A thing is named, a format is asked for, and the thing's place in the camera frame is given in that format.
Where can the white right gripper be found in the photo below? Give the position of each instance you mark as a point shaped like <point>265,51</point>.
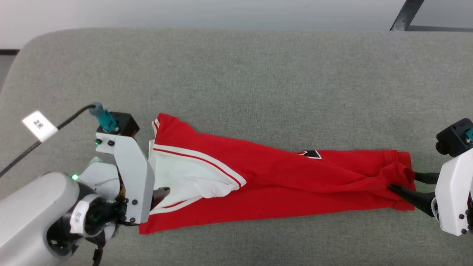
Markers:
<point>454,192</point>

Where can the teal right camera connector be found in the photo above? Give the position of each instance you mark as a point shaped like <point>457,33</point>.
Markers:
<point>470,135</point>

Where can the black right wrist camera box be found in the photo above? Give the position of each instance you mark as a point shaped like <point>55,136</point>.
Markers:
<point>454,138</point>

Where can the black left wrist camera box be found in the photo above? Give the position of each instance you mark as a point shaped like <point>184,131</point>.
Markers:
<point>127,125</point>

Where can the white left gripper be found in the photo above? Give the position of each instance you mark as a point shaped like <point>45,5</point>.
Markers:
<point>135,177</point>

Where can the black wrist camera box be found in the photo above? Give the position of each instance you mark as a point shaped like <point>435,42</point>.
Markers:
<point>127,125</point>
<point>454,138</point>

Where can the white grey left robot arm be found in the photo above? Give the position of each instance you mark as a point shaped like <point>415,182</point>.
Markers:
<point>33,210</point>

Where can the teal left camera connector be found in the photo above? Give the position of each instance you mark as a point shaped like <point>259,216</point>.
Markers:
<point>105,118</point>

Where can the teal camera connector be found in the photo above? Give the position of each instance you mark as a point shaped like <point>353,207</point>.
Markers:
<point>105,118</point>
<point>470,135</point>

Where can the red white basketball jersey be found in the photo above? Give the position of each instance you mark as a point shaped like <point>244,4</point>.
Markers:
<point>281,184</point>

